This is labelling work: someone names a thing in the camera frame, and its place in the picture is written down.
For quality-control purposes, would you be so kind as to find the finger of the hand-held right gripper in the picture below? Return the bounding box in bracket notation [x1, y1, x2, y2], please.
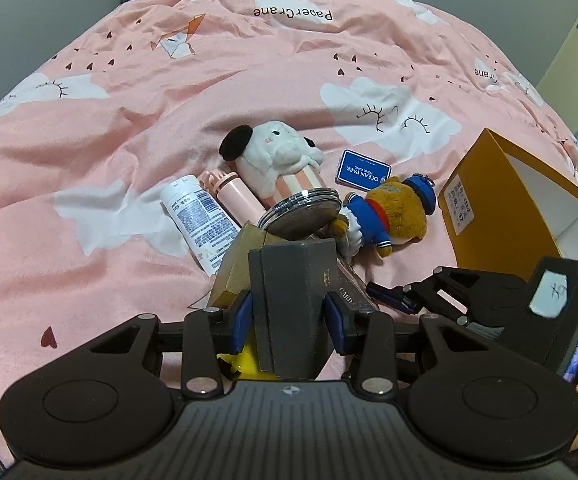
[366, 265, 536, 332]

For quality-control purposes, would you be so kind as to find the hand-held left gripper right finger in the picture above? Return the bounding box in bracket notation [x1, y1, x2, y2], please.
[324, 293, 486, 402]

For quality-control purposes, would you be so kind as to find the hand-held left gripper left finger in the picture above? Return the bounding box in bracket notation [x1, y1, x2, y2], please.
[89, 290, 255, 402]

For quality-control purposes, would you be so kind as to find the yellow plastic case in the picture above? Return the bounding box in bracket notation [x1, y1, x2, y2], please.
[217, 320, 276, 377]

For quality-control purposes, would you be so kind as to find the dark grey box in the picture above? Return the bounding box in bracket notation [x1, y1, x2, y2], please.
[247, 238, 340, 381]

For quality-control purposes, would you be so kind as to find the orange cardboard box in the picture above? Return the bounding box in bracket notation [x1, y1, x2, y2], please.
[436, 128, 578, 307]

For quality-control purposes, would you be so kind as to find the white plush dog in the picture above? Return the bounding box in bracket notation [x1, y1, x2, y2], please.
[218, 119, 328, 212]

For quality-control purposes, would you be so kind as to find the brown card box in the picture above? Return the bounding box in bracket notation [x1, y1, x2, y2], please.
[335, 254, 383, 317]

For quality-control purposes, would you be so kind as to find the brown cardboard box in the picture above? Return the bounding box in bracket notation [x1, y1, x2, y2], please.
[206, 222, 283, 312]

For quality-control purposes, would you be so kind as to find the white lotion tube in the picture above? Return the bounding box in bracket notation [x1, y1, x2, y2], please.
[161, 174, 243, 277]

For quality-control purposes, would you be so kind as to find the round silver mirror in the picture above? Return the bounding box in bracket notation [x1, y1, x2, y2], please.
[257, 187, 343, 239]

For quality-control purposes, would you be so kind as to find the pink bottle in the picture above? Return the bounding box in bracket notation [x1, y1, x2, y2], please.
[198, 168, 271, 227]

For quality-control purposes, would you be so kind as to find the blue card box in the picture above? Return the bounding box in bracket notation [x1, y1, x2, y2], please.
[335, 149, 393, 192]

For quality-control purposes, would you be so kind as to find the pink printed blanket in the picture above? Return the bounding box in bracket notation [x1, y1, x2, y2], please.
[0, 0, 578, 463]

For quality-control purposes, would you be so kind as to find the brown plush bear keychain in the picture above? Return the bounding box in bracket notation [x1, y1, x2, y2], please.
[326, 173, 438, 262]

